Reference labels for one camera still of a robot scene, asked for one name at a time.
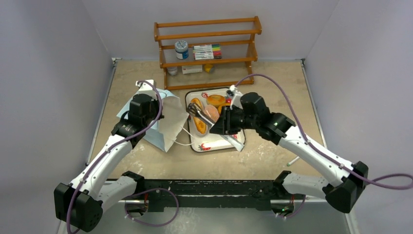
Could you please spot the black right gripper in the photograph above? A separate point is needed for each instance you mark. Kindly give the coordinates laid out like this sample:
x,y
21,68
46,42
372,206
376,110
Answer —
x,y
227,121

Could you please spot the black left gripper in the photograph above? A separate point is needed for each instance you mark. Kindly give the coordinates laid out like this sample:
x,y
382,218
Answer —
x,y
155,103

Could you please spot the light blue paper bag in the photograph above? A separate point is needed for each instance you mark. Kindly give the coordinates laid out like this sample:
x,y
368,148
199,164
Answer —
x,y
164,132

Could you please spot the orange bagel fake bread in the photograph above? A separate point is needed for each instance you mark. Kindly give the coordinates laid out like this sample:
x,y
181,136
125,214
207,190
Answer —
x,y
216,100

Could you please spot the pink sugared fake donut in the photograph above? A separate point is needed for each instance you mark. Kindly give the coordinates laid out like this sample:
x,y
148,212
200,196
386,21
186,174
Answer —
x,y
212,112

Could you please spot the metal tongs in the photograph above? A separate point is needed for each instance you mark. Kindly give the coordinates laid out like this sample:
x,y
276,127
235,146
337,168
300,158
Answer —
x,y
237,140

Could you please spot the long fake baguette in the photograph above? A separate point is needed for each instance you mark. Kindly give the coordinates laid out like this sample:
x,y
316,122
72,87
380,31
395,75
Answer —
x,y
200,126

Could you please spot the glazed ring fake donut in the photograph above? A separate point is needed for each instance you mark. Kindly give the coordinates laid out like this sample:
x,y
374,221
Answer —
x,y
221,107

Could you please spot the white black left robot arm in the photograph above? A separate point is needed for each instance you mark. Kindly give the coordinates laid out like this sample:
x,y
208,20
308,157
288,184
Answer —
x,y
77,203

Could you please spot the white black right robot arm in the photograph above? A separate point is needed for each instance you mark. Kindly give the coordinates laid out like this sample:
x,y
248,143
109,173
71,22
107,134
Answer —
x,y
341,182

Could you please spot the strawberry print white tray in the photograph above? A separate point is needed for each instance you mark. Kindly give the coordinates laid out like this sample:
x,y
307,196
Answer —
x,y
207,142

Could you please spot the small white jar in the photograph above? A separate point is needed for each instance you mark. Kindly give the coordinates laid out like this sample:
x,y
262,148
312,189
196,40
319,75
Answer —
x,y
172,71

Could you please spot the white red small box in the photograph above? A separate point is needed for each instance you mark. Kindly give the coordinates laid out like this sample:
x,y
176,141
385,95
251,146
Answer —
x,y
190,69

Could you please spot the white green marker pen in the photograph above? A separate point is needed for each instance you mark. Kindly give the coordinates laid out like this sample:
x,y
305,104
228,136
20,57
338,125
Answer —
x,y
292,161

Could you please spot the small yellow object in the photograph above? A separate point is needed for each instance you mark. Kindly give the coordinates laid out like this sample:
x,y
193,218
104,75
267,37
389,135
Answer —
x,y
209,68

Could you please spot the blue paint jar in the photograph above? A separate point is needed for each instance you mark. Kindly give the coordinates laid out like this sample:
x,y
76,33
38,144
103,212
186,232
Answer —
x,y
181,49

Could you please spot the orange wooden shelf rack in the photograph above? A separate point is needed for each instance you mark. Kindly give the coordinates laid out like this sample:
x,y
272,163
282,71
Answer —
x,y
235,36

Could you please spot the set of coloured markers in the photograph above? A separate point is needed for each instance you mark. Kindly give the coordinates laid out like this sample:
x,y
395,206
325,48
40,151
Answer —
x,y
206,52

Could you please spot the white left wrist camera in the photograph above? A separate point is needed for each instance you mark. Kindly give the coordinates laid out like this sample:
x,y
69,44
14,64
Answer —
x,y
146,87

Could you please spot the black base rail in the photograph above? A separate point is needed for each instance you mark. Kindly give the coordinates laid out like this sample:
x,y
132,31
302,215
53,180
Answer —
x,y
261,195

